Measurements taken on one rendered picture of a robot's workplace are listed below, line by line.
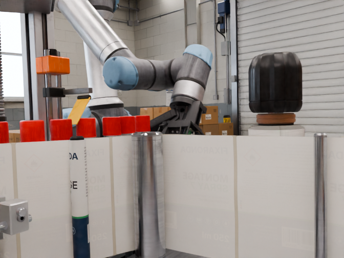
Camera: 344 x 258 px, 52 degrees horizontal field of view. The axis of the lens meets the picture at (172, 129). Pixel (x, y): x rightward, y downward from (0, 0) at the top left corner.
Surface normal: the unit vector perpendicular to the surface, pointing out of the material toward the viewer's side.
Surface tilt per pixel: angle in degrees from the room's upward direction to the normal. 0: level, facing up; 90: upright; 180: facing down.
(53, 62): 90
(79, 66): 90
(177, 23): 90
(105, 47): 75
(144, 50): 90
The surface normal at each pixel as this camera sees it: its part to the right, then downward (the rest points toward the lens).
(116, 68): -0.62, 0.09
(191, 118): -0.50, -0.44
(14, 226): 0.83, 0.00
